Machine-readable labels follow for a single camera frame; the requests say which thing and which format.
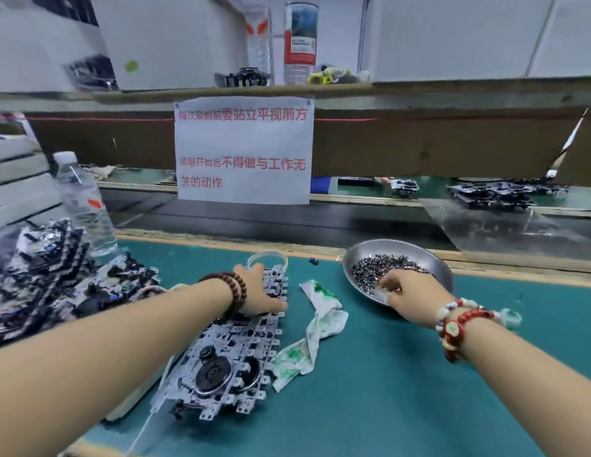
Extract green glue squeeze bottle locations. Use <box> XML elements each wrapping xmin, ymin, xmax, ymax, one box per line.
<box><xmin>495</xmin><ymin>307</ymin><xmax>523</xmax><ymax>329</ymax></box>

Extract brown cardboard panel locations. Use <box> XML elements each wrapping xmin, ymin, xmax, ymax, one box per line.
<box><xmin>0</xmin><ymin>109</ymin><xmax>591</xmax><ymax>187</ymax></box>

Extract white paper sign red text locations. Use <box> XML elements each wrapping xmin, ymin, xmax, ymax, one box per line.
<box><xmin>174</xmin><ymin>96</ymin><xmax>316</xmax><ymax>206</ymax></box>

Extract brown bead bracelet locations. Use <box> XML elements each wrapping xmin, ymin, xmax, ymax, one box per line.
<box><xmin>199</xmin><ymin>271</ymin><xmax>249</xmax><ymax>315</ymax></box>

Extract bottle with orange label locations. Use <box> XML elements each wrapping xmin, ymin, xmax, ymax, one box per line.
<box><xmin>283</xmin><ymin>0</ymin><xmax>320</xmax><ymax>86</ymax></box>

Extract white cardboard box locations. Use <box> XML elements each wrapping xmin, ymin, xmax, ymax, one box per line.
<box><xmin>0</xmin><ymin>9</ymin><xmax>97</xmax><ymax>91</ymax></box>

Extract person's left hand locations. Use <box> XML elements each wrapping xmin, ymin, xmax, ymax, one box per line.
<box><xmin>236</xmin><ymin>264</ymin><xmax>289</xmax><ymax>317</ymax></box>

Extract white tape ring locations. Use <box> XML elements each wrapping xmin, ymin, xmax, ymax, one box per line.
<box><xmin>246</xmin><ymin>250</ymin><xmax>289</xmax><ymax>274</ymax></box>

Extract finished mechanisms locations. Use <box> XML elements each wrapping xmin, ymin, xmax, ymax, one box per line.
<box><xmin>448</xmin><ymin>180</ymin><xmax>568</xmax><ymax>210</ymax></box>

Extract white box green sticker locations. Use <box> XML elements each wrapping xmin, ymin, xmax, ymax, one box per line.
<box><xmin>90</xmin><ymin>0</ymin><xmax>249</xmax><ymax>91</ymax></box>

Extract person's right hand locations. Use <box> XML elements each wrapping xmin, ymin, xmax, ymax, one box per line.
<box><xmin>379</xmin><ymin>269</ymin><xmax>455</xmax><ymax>329</ymax></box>

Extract wooden shelf beam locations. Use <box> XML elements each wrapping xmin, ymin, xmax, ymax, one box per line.
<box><xmin>0</xmin><ymin>79</ymin><xmax>591</xmax><ymax>115</ymax></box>

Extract clear plastic sheet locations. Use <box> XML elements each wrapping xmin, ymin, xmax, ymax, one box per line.
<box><xmin>419</xmin><ymin>197</ymin><xmax>591</xmax><ymax>263</ymax></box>

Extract stack of white trays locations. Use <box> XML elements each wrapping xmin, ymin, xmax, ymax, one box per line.
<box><xmin>0</xmin><ymin>136</ymin><xmax>63</xmax><ymax>229</ymax></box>

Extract black conveyor belt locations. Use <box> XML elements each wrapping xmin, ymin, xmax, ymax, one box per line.
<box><xmin>100</xmin><ymin>190</ymin><xmax>591</xmax><ymax>253</ymax></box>

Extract dark metal device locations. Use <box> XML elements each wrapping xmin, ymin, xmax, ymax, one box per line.
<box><xmin>216</xmin><ymin>67</ymin><xmax>273</xmax><ymax>88</ymax></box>

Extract blue plastic bin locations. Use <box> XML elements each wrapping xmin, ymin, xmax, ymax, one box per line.
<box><xmin>309</xmin><ymin>176</ymin><xmax>339</xmax><ymax>195</ymax></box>

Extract clear plastic bottle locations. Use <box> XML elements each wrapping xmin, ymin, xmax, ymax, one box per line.
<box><xmin>52</xmin><ymin>151</ymin><xmax>118</xmax><ymax>258</ymax></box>
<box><xmin>243</xmin><ymin>0</ymin><xmax>275</xmax><ymax>77</ymax></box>

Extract yellow plastic object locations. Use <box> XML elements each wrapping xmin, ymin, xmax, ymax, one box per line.
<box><xmin>307</xmin><ymin>66</ymin><xmax>358</xmax><ymax>86</ymax></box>

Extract round metal bowl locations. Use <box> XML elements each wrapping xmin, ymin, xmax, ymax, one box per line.
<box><xmin>342</xmin><ymin>239</ymin><xmax>455</xmax><ymax>305</ymax></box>

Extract person's right forearm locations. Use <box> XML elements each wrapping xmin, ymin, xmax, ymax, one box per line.
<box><xmin>462</xmin><ymin>319</ymin><xmax>591</xmax><ymax>457</ymax></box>

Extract white green-stained cloth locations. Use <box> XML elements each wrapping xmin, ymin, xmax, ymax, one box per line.
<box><xmin>269</xmin><ymin>279</ymin><xmax>350</xmax><ymax>393</ymax></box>

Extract red white bead bracelet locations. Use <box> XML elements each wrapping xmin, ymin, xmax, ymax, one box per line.
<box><xmin>435</xmin><ymin>298</ymin><xmax>497</xmax><ymax>364</ymax></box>

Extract person's left forearm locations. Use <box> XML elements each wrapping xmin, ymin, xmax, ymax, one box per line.
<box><xmin>0</xmin><ymin>281</ymin><xmax>240</xmax><ymax>457</ymax></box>

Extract red cord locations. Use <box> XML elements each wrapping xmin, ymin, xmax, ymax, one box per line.
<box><xmin>0</xmin><ymin>114</ymin><xmax>377</xmax><ymax>124</ymax></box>

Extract pile of black mechanism assemblies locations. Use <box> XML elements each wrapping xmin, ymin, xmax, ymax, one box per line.
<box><xmin>0</xmin><ymin>218</ymin><xmax>163</xmax><ymax>343</ymax></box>

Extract pile of small metal parts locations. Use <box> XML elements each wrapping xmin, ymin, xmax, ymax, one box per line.
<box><xmin>351</xmin><ymin>254</ymin><xmax>430</xmax><ymax>291</ymax></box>

